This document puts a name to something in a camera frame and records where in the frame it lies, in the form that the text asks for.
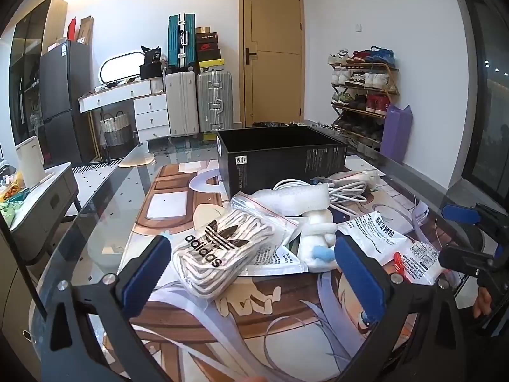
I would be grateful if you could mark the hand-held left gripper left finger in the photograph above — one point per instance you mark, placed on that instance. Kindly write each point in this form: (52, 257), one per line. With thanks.
(147, 274)

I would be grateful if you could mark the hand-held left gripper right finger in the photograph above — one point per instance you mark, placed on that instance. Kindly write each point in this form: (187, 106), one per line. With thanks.
(360, 278)

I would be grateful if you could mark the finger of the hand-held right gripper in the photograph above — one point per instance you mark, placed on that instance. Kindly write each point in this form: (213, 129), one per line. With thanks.
(461, 258)
(457, 214)

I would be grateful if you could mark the small white packet red tab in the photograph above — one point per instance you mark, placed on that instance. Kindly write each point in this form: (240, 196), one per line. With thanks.
(417, 258)

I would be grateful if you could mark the large white printed packet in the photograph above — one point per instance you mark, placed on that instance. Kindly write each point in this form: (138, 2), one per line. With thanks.
(373, 234)

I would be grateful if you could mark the white plush toy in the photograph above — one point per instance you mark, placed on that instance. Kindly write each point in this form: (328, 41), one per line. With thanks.
(318, 238)

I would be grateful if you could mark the clear bag of white shoelaces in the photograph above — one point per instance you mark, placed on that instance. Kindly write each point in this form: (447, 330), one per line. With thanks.
(210, 246)

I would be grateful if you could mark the white printed sachet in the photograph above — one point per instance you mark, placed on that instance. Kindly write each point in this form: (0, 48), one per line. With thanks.
(274, 259)

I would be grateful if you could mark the black cardboard box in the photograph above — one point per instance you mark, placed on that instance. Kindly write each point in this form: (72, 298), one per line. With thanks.
(278, 163)

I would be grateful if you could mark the person's right hand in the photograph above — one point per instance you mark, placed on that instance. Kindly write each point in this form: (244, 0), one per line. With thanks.
(482, 304)

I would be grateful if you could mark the printed cartoon table mat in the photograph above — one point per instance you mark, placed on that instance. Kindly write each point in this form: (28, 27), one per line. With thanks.
(278, 314)

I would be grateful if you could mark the purple bag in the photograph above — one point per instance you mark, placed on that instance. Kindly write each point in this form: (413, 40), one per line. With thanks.
(395, 135)

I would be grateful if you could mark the white power strip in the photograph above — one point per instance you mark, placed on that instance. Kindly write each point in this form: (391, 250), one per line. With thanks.
(358, 177)

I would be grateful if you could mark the grey side table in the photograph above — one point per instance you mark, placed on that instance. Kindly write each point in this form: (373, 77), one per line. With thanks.
(43, 211)

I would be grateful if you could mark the dark window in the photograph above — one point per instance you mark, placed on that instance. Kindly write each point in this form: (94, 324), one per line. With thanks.
(489, 87)

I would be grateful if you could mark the wooden shoe rack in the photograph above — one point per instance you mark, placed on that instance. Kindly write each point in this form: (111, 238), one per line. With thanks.
(391, 87)

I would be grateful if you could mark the woven laundry basket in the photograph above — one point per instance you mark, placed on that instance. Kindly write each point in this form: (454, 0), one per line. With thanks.
(115, 135)

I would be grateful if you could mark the pile of snack bags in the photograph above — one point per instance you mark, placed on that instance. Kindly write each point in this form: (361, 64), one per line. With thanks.
(12, 203)

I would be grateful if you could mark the white electric kettle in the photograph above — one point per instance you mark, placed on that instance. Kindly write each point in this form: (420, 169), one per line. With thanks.
(30, 163)

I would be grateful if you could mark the shoe rack with shoes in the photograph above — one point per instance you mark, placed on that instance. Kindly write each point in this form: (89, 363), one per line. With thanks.
(358, 81)

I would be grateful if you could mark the white vanity desk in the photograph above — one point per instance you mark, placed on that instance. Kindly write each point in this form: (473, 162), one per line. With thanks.
(149, 105)

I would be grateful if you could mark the white suitcase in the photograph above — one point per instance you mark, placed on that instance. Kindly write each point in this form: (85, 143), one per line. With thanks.
(181, 103)

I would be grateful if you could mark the silver suitcase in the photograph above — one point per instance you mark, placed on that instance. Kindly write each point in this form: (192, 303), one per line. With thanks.
(214, 101)

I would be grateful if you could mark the dark grey fridge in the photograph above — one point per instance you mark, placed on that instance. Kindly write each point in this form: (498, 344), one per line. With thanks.
(65, 99)

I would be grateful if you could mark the black round box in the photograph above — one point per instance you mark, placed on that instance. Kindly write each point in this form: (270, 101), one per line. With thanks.
(150, 71)

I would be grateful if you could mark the oval white mirror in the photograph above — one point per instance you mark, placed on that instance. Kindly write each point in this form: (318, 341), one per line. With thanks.
(119, 65)

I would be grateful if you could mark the black yellow shoe box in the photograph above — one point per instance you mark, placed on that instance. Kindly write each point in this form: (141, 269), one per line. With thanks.
(210, 64)

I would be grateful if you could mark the black paper bag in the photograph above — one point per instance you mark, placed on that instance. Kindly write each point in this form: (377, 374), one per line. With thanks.
(151, 53)

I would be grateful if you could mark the black red shoe box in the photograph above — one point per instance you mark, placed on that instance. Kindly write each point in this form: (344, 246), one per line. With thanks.
(207, 46)

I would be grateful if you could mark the teal suitcase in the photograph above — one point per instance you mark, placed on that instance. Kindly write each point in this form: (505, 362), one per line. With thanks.
(181, 39)

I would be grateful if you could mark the black shoe box white label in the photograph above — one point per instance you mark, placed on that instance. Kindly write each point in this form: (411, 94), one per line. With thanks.
(206, 37)

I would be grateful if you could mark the brown cardboard shoe box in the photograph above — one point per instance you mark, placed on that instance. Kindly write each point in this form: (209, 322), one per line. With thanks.
(203, 29)

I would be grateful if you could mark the open cardboard box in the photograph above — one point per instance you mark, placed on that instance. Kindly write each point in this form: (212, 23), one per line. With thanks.
(85, 30)

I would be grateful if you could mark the tan wooden door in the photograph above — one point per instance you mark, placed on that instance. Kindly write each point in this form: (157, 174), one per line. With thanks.
(274, 28)

